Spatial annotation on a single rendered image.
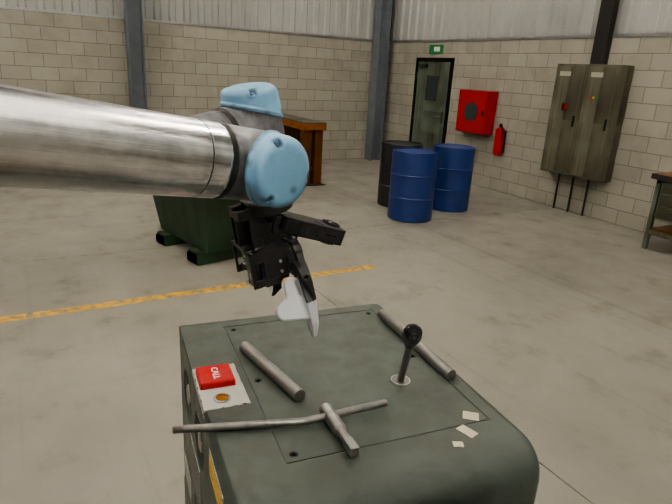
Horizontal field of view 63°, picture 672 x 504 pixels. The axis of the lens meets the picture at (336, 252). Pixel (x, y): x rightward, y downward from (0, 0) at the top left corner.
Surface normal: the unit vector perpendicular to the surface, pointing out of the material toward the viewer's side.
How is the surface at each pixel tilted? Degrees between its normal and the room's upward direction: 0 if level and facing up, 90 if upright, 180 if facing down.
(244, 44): 90
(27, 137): 86
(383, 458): 0
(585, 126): 90
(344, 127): 90
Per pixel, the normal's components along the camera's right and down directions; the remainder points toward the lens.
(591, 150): -0.87, 0.11
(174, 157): 0.72, 0.17
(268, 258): 0.50, 0.34
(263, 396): 0.05, -0.95
